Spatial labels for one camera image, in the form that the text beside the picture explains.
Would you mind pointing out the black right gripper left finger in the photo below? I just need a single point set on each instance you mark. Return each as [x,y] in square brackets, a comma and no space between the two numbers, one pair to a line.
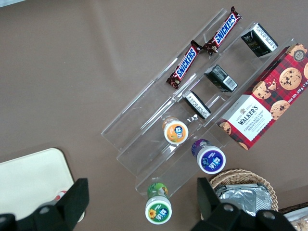
[72,204]

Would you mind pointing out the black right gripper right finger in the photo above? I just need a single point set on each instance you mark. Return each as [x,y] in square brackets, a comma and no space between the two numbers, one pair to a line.
[209,204]

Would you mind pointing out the silver foil tray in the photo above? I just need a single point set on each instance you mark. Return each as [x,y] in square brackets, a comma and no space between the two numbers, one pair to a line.
[243,197]

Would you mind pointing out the light wicker basket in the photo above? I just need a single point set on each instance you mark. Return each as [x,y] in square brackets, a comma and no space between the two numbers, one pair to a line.
[240,174]

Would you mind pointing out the cream plastic tray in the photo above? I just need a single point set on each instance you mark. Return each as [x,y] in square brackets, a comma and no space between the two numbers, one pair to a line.
[29,180]

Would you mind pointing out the purple yogurt bottle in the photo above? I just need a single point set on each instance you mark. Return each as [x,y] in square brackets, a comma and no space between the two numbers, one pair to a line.
[210,160]

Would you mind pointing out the green yogurt bottle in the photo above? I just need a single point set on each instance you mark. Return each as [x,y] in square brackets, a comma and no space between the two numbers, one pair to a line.
[158,211]

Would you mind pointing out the orange yogurt bottle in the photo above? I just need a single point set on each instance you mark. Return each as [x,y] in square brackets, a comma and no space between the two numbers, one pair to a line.
[176,133]

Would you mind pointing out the clear acrylic tiered display stand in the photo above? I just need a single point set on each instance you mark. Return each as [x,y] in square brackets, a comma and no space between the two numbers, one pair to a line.
[144,149]

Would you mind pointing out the white packaged biscuits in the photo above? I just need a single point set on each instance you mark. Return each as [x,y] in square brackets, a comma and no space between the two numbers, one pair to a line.
[298,220]

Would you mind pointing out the red Walkers shortbread box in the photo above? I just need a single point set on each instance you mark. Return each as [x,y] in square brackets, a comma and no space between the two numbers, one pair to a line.
[252,120]

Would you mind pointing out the small black snack box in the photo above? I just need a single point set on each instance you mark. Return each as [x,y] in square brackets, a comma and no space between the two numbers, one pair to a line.
[196,104]
[260,41]
[221,78]

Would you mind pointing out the Snickers chocolate bar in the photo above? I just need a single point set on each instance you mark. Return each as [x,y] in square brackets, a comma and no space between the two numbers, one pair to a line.
[225,29]
[185,65]

